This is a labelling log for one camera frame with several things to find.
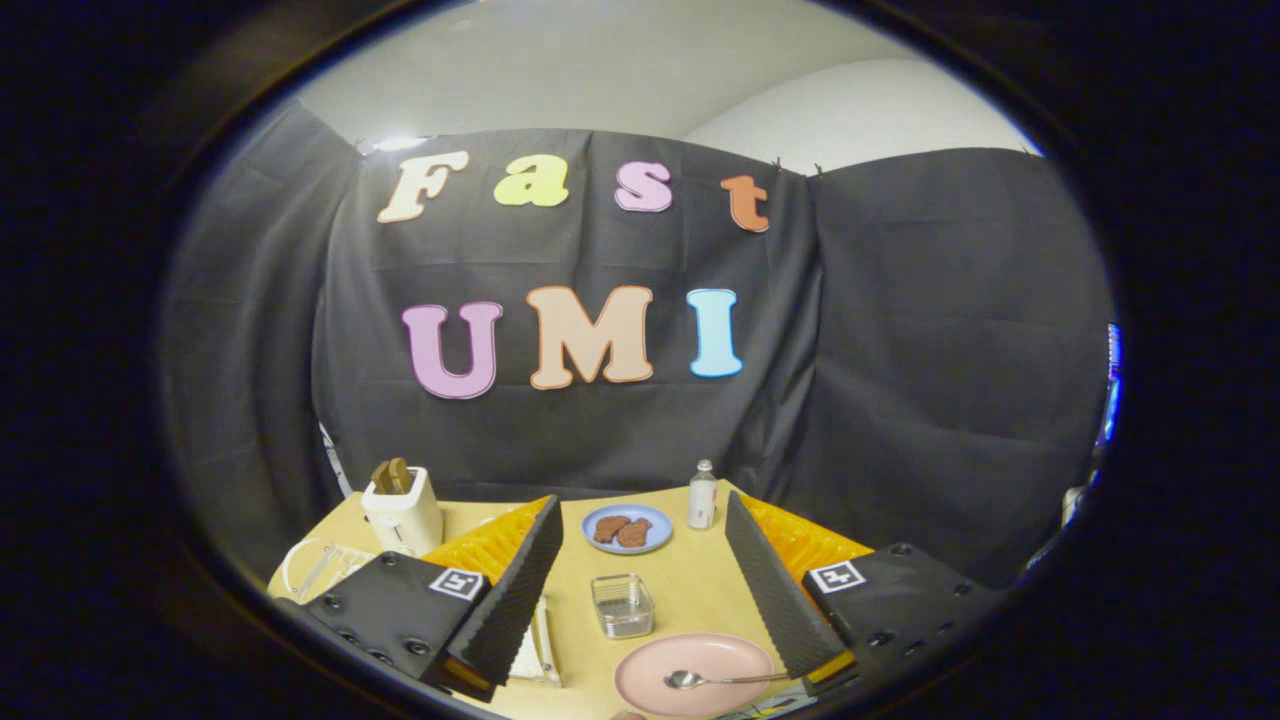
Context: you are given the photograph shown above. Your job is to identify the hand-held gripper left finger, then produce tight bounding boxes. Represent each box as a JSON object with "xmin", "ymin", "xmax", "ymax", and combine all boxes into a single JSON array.
[{"xmin": 272, "ymin": 494, "xmax": 565, "ymax": 704}]

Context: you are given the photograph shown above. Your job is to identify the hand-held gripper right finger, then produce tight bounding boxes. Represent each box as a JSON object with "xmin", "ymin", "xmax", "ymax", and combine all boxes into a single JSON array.
[{"xmin": 724, "ymin": 490, "xmax": 1006, "ymax": 696}]

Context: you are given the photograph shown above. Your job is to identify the white wire dish rack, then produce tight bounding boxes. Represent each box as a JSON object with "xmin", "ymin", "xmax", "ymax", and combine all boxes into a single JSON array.
[{"xmin": 282, "ymin": 538, "xmax": 563, "ymax": 689}]

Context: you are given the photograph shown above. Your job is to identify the clear wire basket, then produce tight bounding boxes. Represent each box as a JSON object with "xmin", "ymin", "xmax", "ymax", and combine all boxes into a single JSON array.
[{"xmin": 590, "ymin": 573, "xmax": 656, "ymax": 640}]

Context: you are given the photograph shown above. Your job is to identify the pink plate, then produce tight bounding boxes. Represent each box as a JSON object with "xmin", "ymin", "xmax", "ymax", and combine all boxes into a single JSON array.
[{"xmin": 613, "ymin": 632, "xmax": 779, "ymax": 719}]

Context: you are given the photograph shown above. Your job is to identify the metal spoon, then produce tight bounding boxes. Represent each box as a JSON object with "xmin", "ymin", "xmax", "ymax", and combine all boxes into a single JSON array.
[{"xmin": 664, "ymin": 669, "xmax": 791, "ymax": 691}]

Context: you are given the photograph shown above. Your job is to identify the blue plate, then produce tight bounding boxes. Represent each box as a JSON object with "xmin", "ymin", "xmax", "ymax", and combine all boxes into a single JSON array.
[{"xmin": 581, "ymin": 503, "xmax": 674, "ymax": 555}]

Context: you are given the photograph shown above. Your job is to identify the small white bottle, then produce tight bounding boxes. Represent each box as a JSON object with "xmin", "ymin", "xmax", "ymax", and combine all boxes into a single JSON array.
[{"xmin": 686, "ymin": 459, "xmax": 718, "ymax": 530}]

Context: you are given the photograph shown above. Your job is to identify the white toaster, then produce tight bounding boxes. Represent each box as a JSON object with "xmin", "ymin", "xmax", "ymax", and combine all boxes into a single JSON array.
[{"xmin": 361, "ymin": 466, "xmax": 444, "ymax": 557}]

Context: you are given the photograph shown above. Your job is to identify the black backdrop cloth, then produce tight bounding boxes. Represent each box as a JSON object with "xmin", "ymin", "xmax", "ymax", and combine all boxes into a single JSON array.
[{"xmin": 160, "ymin": 100, "xmax": 1116, "ymax": 591}]

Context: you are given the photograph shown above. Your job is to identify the lit monitor screen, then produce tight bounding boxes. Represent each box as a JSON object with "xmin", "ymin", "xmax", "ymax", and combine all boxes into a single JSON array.
[{"xmin": 1098, "ymin": 322, "xmax": 1123, "ymax": 449}]

